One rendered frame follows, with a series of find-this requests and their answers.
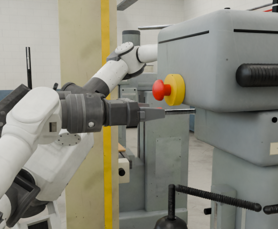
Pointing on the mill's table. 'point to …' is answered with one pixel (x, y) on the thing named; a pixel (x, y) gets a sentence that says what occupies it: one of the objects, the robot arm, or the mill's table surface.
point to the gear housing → (248, 134)
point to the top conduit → (264, 75)
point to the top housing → (226, 58)
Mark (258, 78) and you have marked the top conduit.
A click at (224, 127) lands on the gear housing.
